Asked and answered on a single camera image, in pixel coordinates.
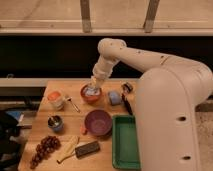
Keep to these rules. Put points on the green plastic tray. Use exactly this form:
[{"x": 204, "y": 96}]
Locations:
[{"x": 125, "y": 154}]

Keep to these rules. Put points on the orange bowl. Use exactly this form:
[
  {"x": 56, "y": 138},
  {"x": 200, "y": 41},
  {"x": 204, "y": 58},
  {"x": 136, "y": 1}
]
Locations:
[{"x": 90, "y": 99}]

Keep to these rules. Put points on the blue metal cup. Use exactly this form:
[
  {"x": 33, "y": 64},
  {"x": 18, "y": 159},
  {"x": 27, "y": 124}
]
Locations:
[{"x": 55, "y": 123}]

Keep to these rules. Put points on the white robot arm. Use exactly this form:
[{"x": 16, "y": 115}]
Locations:
[{"x": 166, "y": 96}]

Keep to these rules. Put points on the bunch of red grapes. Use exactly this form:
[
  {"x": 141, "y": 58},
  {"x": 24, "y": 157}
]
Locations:
[{"x": 43, "y": 150}]

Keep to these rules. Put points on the metal spoon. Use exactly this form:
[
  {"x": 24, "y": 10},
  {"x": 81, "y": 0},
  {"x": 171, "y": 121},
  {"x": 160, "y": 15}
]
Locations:
[{"x": 72, "y": 103}]

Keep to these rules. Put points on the white cup orange lid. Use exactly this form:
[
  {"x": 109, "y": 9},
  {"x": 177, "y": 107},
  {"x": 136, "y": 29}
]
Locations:
[{"x": 56, "y": 100}]

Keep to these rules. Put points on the white blue towel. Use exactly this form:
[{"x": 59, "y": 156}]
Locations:
[{"x": 90, "y": 91}]

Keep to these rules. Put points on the black dish brush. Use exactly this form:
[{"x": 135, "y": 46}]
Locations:
[{"x": 126, "y": 89}]

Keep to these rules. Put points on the blue sponge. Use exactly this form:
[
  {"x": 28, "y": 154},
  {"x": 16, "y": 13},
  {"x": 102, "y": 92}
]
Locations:
[{"x": 114, "y": 98}]

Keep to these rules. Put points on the purple bowl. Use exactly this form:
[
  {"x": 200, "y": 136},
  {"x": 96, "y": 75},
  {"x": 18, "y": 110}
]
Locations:
[{"x": 98, "y": 122}]

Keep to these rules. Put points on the dark grey sponge block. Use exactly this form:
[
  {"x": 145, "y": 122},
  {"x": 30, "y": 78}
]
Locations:
[{"x": 86, "y": 149}]

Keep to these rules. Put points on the small orange carrot piece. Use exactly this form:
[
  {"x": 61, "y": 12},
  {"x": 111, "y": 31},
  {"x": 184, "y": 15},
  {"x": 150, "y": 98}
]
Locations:
[{"x": 83, "y": 130}]

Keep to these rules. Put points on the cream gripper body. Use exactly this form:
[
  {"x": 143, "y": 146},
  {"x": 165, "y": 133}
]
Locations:
[{"x": 95, "y": 82}]

